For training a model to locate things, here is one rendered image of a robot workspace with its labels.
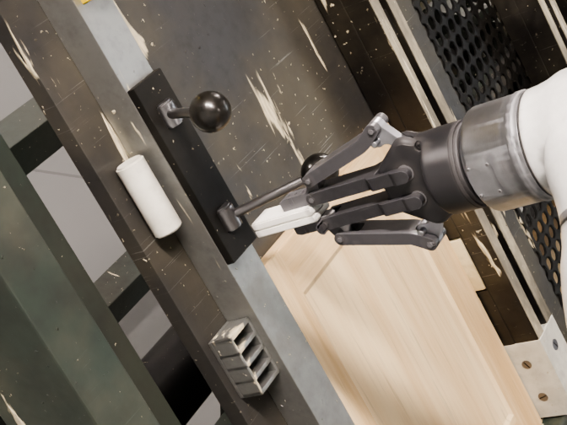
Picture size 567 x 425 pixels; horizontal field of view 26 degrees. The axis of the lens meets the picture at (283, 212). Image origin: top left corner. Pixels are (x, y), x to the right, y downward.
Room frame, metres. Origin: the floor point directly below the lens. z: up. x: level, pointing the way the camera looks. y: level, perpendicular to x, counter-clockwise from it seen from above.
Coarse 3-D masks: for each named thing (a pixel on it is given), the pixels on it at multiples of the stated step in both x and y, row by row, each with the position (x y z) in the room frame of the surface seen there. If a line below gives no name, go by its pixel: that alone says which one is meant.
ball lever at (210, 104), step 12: (204, 96) 0.96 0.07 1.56; (216, 96) 0.96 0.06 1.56; (168, 108) 1.04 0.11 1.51; (180, 108) 1.02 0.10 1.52; (192, 108) 0.96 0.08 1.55; (204, 108) 0.95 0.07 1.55; (216, 108) 0.95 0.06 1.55; (228, 108) 0.96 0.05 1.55; (168, 120) 1.03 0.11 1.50; (180, 120) 1.04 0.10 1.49; (192, 120) 0.95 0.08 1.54; (204, 120) 0.95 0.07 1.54; (216, 120) 0.95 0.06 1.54; (228, 120) 0.95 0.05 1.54
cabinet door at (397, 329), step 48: (288, 240) 1.10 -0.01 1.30; (288, 288) 1.06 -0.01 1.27; (336, 288) 1.12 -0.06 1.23; (384, 288) 1.18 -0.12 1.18; (432, 288) 1.25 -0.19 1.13; (336, 336) 1.07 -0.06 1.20; (384, 336) 1.13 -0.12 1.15; (432, 336) 1.19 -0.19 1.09; (480, 336) 1.26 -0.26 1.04; (336, 384) 1.02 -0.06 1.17; (384, 384) 1.08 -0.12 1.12; (432, 384) 1.14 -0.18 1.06; (480, 384) 1.21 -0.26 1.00
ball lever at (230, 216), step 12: (312, 156) 1.03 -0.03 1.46; (324, 156) 1.02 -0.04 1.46; (300, 180) 1.02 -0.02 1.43; (276, 192) 1.02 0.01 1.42; (288, 192) 1.02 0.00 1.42; (228, 204) 1.02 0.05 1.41; (252, 204) 1.01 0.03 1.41; (264, 204) 1.02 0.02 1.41; (228, 216) 1.01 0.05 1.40; (228, 228) 1.00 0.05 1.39
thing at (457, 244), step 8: (456, 240) 1.32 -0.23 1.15; (456, 248) 1.32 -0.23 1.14; (464, 248) 1.32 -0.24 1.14; (464, 256) 1.32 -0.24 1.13; (464, 264) 1.32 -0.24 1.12; (472, 264) 1.31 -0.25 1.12; (472, 272) 1.31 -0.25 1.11; (472, 280) 1.31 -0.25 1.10; (480, 280) 1.31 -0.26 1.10; (480, 288) 1.30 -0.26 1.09
